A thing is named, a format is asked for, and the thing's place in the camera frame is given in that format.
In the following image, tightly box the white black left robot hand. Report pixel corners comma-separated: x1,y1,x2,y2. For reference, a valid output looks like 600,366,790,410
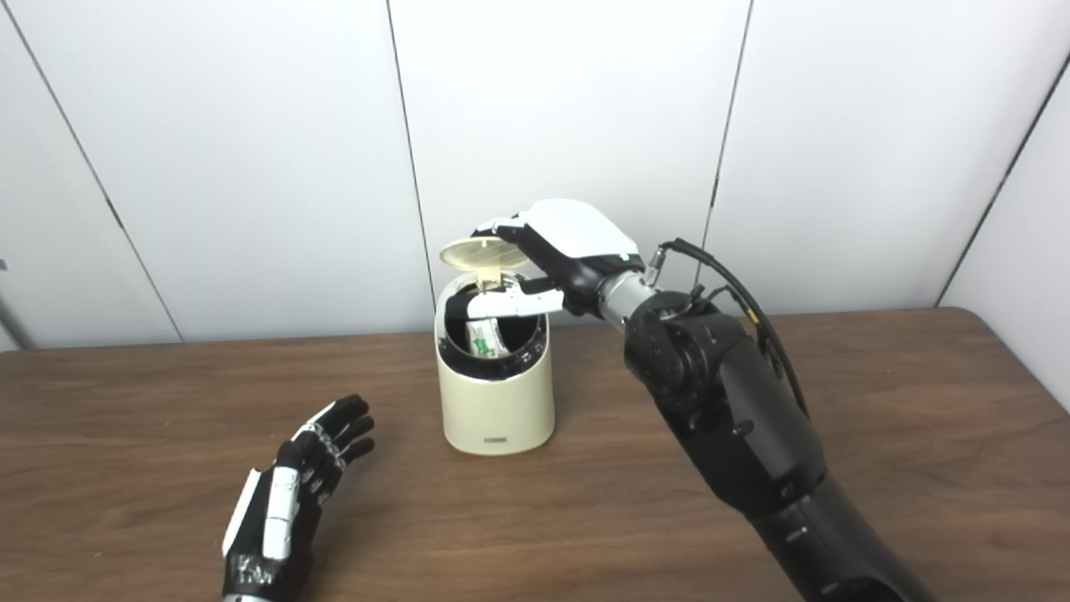
221,395,376,599

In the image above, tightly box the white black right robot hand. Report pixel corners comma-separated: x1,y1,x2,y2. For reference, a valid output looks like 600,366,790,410
466,198,649,320

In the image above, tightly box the green white milk carton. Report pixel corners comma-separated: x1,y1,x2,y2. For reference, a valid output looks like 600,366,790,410
466,322,512,360

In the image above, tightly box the cream-colored lidded bin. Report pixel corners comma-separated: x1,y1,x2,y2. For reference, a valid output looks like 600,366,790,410
435,235,556,457

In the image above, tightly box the black bin liner bag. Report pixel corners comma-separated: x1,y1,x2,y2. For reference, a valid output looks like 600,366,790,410
439,293,550,381

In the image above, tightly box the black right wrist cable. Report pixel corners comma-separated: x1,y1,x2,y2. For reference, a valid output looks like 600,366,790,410
644,238,810,419

